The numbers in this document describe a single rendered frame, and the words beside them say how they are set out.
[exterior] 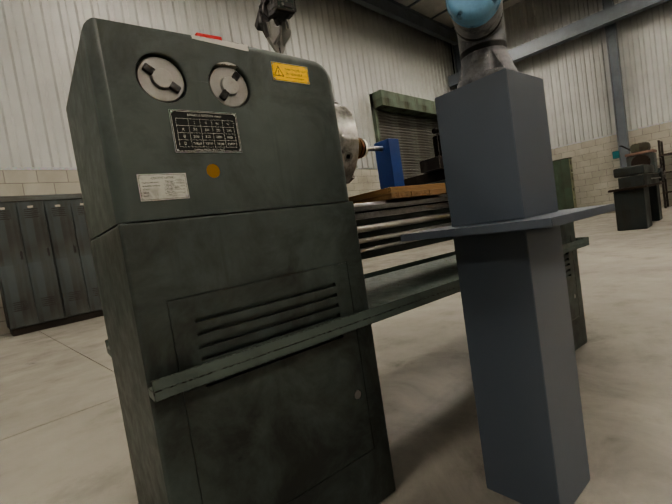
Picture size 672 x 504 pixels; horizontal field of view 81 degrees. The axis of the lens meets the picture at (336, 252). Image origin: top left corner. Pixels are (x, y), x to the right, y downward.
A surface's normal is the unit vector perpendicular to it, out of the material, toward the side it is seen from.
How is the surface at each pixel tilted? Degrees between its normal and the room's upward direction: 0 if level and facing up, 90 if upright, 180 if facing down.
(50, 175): 90
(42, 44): 90
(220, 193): 90
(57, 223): 90
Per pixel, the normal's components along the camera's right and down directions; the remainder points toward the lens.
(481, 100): -0.76, 0.15
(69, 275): 0.69, -0.07
